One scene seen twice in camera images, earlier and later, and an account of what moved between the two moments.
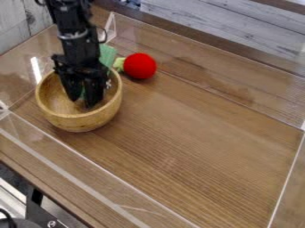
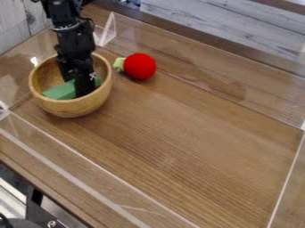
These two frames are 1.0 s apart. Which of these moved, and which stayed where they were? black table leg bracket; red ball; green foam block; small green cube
Moved: green foam block
Stayed: small green cube; red ball; black table leg bracket
